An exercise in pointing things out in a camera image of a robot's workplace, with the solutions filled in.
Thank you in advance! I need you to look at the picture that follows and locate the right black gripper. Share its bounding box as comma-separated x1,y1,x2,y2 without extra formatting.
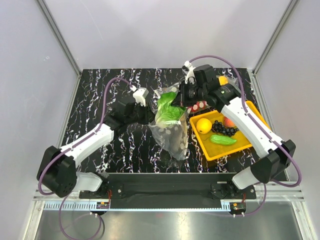
171,80,207,107

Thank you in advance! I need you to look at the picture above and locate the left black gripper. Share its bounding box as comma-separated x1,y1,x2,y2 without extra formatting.
126,100,158,126

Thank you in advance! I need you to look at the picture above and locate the green fake bok choy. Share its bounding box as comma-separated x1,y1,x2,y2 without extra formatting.
155,91,186,125

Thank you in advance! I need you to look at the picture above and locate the clear zip bag with lemon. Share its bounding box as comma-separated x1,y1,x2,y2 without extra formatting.
148,110,188,161

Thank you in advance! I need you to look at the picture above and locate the yellow fake lemon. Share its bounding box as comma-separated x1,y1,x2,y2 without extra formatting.
196,118,213,134

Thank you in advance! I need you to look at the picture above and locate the clear zip bag with mushroom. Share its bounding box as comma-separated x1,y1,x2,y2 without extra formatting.
154,80,198,126

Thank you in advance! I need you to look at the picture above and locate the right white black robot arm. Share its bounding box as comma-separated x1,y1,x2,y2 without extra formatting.
172,61,296,199

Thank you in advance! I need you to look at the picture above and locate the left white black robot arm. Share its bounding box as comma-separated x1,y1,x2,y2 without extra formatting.
36,102,155,198

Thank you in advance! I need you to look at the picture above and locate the black fake grape bunch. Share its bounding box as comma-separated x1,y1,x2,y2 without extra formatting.
211,120,240,137

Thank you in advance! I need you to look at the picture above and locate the clear bag of fake fruit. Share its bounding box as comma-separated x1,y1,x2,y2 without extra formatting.
216,75,242,98

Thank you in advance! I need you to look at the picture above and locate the green fake bitter gourd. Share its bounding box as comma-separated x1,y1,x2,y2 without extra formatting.
209,134,237,146

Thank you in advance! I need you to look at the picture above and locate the black marble pattern mat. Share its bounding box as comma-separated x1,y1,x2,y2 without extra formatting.
59,68,288,182

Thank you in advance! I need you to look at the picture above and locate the yellow plastic tray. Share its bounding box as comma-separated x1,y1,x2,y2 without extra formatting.
189,100,273,161

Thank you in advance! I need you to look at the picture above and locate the left small connector board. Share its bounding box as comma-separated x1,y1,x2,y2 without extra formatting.
96,200,110,209

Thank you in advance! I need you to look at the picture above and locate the small connector board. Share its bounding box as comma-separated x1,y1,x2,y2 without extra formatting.
96,200,110,209
230,202,247,213

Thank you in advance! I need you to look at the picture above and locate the right small connector board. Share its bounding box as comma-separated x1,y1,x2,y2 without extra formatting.
230,202,247,213

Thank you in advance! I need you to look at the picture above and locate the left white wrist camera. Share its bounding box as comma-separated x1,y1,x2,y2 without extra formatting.
130,86,149,107

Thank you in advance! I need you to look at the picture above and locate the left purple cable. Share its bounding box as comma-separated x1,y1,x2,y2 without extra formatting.
37,77,137,239

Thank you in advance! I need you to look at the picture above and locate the purple cable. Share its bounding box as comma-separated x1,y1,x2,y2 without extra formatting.
187,54,302,217
37,77,137,239

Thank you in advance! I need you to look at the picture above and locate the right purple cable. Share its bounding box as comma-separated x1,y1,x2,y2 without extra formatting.
187,54,302,217

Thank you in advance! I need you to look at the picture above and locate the slotted white cable duct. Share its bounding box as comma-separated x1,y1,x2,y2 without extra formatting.
44,200,231,212

